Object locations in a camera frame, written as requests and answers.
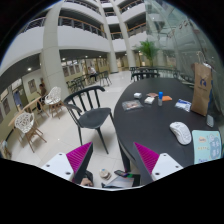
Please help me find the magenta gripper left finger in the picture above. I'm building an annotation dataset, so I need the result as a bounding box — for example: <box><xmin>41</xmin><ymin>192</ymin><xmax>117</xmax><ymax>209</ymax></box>
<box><xmin>41</xmin><ymin>141</ymin><xmax>94</xmax><ymax>185</ymax></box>

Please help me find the black plastic chair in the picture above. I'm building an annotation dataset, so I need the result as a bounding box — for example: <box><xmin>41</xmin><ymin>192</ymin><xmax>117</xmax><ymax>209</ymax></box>
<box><xmin>63</xmin><ymin>85</ymin><xmax>113</xmax><ymax>153</ymax></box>

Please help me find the black round table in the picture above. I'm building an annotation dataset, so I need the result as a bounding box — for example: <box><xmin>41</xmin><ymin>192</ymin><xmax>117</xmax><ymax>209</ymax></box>
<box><xmin>114</xmin><ymin>78</ymin><xmax>218</xmax><ymax>171</ymax></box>

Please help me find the small grey card device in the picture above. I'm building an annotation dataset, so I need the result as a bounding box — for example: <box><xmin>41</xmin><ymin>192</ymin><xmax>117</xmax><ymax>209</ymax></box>
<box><xmin>206</xmin><ymin>115</ymin><xmax>214</xmax><ymax>127</ymax></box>

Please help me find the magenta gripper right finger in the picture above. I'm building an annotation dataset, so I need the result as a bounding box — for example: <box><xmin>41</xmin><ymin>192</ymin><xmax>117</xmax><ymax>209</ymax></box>
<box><xmin>133</xmin><ymin>141</ymin><xmax>184</xmax><ymax>187</ymax></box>

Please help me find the white lattice chair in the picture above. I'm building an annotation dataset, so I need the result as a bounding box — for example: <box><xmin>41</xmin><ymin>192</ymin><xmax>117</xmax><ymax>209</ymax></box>
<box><xmin>45</xmin><ymin>87</ymin><xmax>64</xmax><ymax>114</ymax></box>
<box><xmin>15</xmin><ymin>112</ymin><xmax>46</xmax><ymax>150</ymax></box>

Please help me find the white lattice chair far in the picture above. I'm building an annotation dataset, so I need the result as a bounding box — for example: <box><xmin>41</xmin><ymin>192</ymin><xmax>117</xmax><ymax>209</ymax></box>
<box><xmin>45</xmin><ymin>87</ymin><xmax>64</xmax><ymax>114</ymax></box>

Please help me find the orange sticky note pad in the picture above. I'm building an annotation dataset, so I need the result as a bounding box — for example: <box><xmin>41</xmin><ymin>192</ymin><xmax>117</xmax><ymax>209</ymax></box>
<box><xmin>162</xmin><ymin>96</ymin><xmax>172</xmax><ymax>102</ymax></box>

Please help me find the green potted palm plant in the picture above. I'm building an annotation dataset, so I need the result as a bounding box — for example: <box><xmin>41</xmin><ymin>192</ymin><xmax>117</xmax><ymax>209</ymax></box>
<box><xmin>136</xmin><ymin>40</ymin><xmax>159</xmax><ymax>65</ymax></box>

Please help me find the white blue wipes packet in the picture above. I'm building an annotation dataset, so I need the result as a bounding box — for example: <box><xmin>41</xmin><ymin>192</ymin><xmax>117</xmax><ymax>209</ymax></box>
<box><xmin>175</xmin><ymin>99</ymin><xmax>191</xmax><ymax>112</ymax></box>

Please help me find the small white box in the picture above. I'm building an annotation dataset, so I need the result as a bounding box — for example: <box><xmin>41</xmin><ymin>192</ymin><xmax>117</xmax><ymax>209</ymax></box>
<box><xmin>144</xmin><ymin>97</ymin><xmax>155</xmax><ymax>105</ymax></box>

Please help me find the white computer mouse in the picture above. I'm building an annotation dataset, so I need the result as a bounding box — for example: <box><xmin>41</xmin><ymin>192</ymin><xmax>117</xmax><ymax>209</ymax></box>
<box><xmin>170</xmin><ymin>122</ymin><xmax>192</xmax><ymax>145</ymax></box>

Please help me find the white lattice chair near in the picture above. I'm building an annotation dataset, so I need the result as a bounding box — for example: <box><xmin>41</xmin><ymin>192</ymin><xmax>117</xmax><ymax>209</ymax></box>
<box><xmin>15</xmin><ymin>112</ymin><xmax>46</xmax><ymax>150</ymax></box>

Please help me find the small bottle blue cap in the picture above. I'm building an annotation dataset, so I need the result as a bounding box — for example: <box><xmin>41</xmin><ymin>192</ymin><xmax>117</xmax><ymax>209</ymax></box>
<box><xmin>158</xmin><ymin>92</ymin><xmax>163</xmax><ymax>106</ymax></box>

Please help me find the brown paper bag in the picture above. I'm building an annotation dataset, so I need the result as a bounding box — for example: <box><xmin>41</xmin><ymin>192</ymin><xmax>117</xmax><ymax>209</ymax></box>
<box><xmin>191</xmin><ymin>63</ymin><xmax>212</xmax><ymax>116</ymax></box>

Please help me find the wooden cafe table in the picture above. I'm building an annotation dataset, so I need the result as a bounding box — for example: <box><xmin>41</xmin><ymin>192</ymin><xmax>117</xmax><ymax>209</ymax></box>
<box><xmin>8</xmin><ymin>97</ymin><xmax>49</xmax><ymax>127</ymax></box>

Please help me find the clear plastic snack bag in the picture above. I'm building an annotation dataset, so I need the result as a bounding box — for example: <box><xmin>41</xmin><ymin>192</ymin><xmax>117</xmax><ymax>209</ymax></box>
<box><xmin>122</xmin><ymin>100</ymin><xmax>143</xmax><ymax>111</ymax></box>

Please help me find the small white packet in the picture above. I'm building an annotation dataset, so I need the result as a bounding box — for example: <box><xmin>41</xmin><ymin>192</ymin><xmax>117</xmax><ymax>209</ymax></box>
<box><xmin>134</xmin><ymin>93</ymin><xmax>142</xmax><ymax>99</ymax></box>

